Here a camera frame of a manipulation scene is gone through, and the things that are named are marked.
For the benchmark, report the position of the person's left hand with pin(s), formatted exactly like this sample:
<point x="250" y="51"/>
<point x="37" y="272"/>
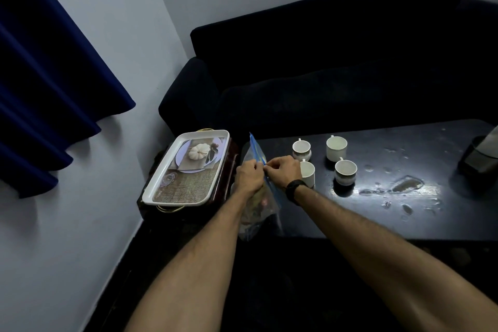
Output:
<point x="251" y="180"/>

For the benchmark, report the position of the person's right hand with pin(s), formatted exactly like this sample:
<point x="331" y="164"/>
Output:
<point x="284" y="172"/>

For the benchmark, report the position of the plain white cup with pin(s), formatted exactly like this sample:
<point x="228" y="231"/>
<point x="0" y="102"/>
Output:
<point x="309" y="175"/>
<point x="336" y="147"/>

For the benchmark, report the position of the clear zip bag blue seal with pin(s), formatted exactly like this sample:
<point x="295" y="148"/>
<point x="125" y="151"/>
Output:
<point x="255" y="154"/>

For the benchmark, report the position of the white cup patterned base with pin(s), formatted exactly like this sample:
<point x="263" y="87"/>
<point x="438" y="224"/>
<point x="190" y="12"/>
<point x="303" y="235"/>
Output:
<point x="301" y="149"/>
<point x="345" y="172"/>

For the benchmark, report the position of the white paper napkins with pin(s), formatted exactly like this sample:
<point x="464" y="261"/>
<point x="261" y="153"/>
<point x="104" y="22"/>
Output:
<point x="491" y="141"/>

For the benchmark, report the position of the person's left forearm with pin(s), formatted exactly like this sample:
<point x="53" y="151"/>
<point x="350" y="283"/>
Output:
<point x="186" y="277"/>

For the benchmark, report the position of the person's right forearm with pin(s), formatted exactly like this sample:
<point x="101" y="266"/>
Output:
<point x="389" y="265"/>

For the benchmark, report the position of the black wristband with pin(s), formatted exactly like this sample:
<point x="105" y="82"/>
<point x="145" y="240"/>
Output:
<point x="293" y="189"/>

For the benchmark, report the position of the dark brown side table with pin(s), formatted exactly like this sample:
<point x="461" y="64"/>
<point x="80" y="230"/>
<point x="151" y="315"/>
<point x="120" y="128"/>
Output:
<point x="230" y="172"/>

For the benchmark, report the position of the white printed serving tray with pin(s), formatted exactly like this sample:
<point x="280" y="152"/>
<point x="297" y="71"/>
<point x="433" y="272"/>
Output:
<point x="183" y="191"/>

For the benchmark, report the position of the black table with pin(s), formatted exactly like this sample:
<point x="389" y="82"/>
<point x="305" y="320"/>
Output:
<point x="350" y="219"/>

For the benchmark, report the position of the dark blue sofa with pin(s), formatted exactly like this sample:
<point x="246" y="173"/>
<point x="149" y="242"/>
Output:
<point x="330" y="51"/>

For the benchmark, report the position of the black mesh holder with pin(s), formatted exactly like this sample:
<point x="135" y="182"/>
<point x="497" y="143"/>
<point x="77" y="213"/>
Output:
<point x="472" y="162"/>

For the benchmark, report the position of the blue curtain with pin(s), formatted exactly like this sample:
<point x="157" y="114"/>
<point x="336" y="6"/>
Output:
<point x="46" y="71"/>

